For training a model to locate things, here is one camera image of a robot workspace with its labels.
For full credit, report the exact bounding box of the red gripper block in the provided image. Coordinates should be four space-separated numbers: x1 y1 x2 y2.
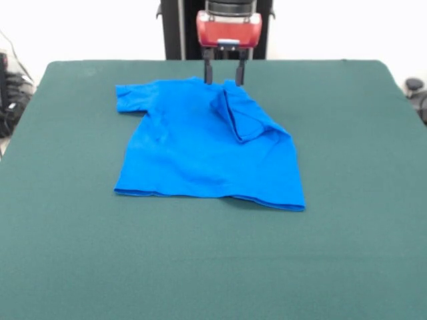
195 9 264 87

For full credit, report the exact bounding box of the dark green table cloth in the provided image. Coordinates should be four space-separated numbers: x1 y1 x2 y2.
0 59 427 320

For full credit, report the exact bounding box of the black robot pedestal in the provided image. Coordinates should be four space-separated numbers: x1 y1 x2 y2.
155 0 277 61

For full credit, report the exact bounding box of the blue shirt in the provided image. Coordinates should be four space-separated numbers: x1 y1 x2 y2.
112 76 306 213

